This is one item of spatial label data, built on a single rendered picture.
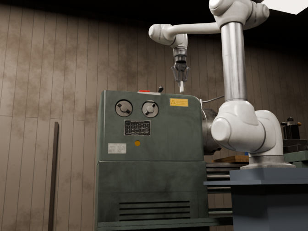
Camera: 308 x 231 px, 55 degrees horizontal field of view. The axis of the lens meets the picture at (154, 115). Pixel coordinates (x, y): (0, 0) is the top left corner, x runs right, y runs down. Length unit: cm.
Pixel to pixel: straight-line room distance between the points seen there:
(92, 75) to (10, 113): 111
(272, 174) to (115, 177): 77
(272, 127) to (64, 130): 285
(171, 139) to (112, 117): 35
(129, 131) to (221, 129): 57
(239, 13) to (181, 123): 66
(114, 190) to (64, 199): 222
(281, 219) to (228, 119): 46
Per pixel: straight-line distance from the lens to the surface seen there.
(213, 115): 194
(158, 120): 169
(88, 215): 383
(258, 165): 143
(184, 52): 198
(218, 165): 186
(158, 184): 165
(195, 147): 172
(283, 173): 141
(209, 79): 470
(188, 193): 169
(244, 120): 129
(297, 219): 144
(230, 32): 146
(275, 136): 146
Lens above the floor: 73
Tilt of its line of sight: 13 degrees up
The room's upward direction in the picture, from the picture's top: 1 degrees counter-clockwise
